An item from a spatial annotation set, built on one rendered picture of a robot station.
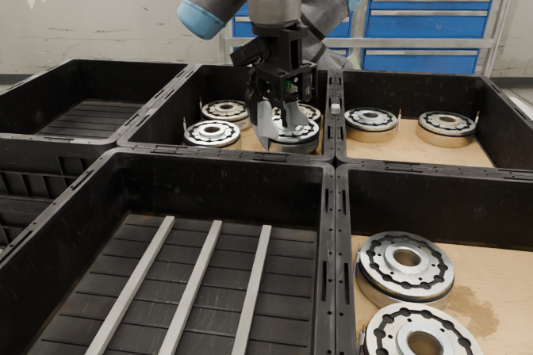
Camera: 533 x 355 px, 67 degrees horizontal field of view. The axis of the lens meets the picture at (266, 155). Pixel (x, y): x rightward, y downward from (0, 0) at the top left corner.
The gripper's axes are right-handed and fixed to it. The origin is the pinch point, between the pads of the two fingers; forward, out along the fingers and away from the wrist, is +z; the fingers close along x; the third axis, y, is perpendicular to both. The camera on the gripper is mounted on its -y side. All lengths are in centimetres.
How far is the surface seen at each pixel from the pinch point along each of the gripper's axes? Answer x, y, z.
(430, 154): 22.7, 16.2, 6.0
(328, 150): -3.8, 17.2, -6.3
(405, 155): 18.7, 13.9, 5.7
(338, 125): 2.9, 12.3, -5.7
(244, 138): -0.6, -9.2, 4.1
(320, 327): -23.3, 36.5, -8.2
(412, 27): 177, -98, 36
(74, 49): 30, -318, 61
